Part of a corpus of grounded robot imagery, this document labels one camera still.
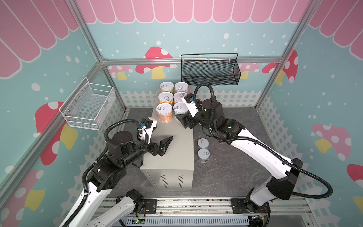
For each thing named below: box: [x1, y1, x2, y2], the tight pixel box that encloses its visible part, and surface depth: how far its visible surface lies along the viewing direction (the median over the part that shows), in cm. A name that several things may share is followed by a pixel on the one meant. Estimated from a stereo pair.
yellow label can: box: [157, 91, 174, 105], surface depth 71 cm
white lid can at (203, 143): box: [196, 137, 210, 150], surface depth 94 cm
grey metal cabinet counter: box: [140, 102, 195, 192], surface depth 62 cm
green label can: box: [159, 81, 174, 94], surface depth 76 cm
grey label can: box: [197, 148, 211, 164], surface depth 89 cm
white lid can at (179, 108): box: [172, 101, 189, 123], surface depth 66 cm
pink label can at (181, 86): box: [174, 81, 189, 93], surface depth 76 cm
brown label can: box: [155, 102, 173, 124], surface depth 66 cm
